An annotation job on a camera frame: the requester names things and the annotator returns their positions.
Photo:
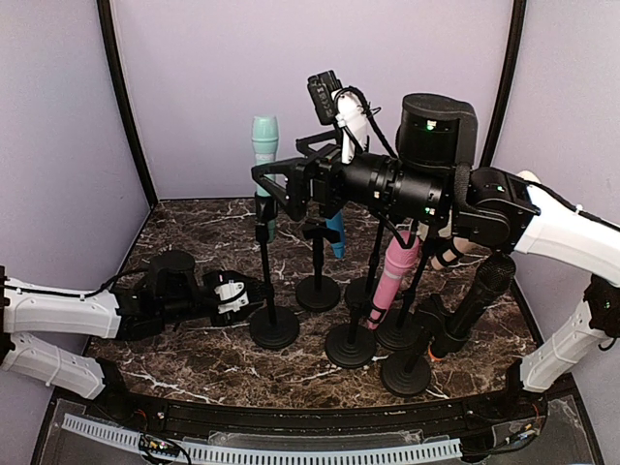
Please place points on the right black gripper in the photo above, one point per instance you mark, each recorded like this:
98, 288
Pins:
324, 165

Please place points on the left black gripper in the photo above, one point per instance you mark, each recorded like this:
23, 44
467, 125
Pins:
233, 317

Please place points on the mint green microphone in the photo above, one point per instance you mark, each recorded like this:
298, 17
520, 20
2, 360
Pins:
265, 140

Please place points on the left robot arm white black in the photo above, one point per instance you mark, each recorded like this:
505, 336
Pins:
166, 294

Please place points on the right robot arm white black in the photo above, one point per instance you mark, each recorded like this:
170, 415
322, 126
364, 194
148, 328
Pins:
432, 180

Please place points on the black mic stand blue mic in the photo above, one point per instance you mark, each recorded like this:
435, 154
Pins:
318, 293

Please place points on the cream pink microphone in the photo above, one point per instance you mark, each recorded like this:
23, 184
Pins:
528, 176

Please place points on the black mic stand cream mic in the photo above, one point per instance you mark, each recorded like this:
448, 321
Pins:
396, 332

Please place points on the black microphone orange base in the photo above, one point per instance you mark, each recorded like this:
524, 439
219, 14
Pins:
492, 279

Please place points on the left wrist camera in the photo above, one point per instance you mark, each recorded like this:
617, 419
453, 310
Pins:
230, 289

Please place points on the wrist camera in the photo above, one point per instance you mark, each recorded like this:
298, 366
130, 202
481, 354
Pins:
230, 289
340, 107

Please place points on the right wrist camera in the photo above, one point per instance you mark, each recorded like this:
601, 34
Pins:
340, 107

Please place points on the white slotted cable duct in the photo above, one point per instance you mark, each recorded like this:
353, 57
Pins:
236, 448

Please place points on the right black frame post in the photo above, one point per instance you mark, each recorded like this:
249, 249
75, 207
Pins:
491, 127

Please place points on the black frame post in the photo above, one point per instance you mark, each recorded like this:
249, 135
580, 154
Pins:
491, 127
122, 98

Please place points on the left black frame post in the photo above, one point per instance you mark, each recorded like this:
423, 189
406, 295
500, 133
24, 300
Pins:
122, 98

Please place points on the black front table rail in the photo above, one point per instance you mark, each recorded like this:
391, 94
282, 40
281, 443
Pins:
467, 416

